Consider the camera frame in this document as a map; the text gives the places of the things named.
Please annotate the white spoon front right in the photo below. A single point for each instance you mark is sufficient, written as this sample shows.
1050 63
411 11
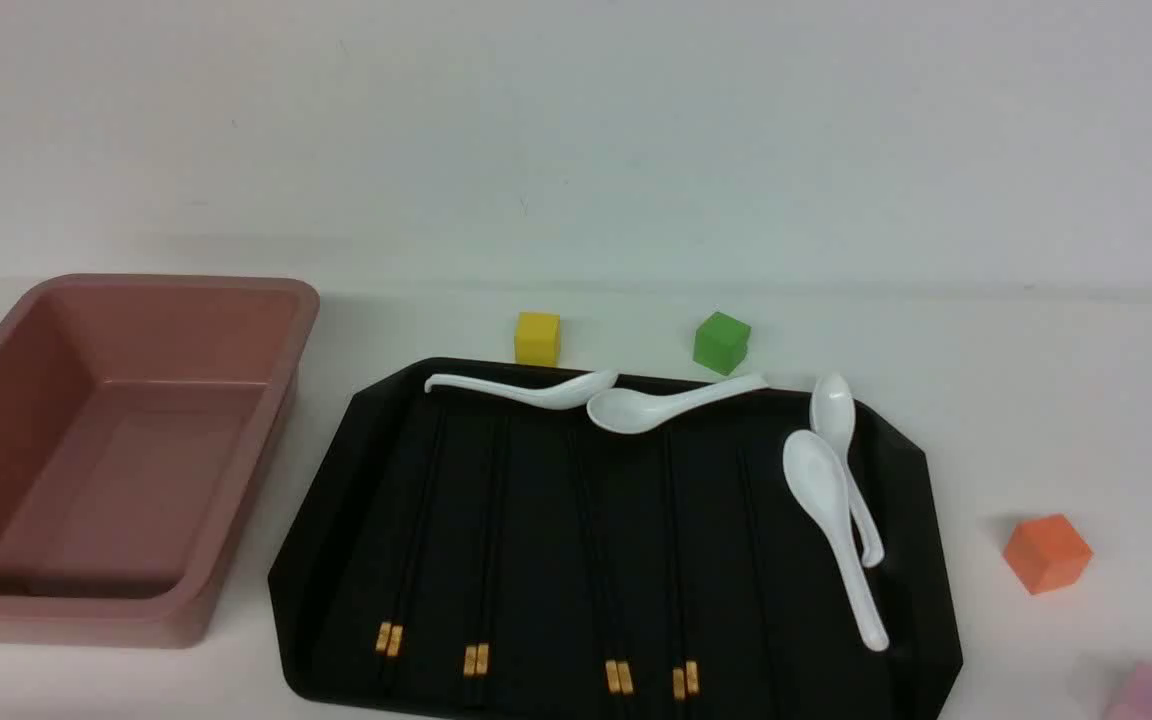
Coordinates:
816 480

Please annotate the green cube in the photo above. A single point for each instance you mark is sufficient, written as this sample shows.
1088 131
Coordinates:
721 343

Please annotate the white spoon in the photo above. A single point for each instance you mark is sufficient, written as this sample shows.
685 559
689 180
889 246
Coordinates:
832 415
567 395
629 412
816 480

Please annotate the black plastic tray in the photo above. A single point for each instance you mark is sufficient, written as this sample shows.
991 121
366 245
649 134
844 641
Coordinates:
776 634

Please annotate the white spoon far left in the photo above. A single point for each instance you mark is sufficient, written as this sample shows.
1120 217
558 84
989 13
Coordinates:
567 395

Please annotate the white spoon centre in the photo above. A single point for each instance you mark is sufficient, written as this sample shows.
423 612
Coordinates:
629 412

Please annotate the black chopstick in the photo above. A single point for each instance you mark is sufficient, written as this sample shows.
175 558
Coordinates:
596 480
676 592
387 620
686 601
476 619
599 573
494 531
416 542

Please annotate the yellow cube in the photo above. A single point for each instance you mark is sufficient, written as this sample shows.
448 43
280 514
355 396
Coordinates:
538 339

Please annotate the white spoon back right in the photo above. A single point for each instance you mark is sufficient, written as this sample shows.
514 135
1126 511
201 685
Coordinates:
832 415

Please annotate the orange cube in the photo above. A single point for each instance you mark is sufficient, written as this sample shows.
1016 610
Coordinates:
1047 554

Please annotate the pink plastic bin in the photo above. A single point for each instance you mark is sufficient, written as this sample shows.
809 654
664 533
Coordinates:
138 416

